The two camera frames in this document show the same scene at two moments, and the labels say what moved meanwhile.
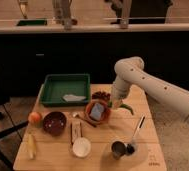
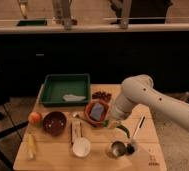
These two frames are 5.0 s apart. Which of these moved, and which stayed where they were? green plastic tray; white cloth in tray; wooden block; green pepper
Moved: green pepper
Stayed: wooden block; white cloth in tray; green plastic tray
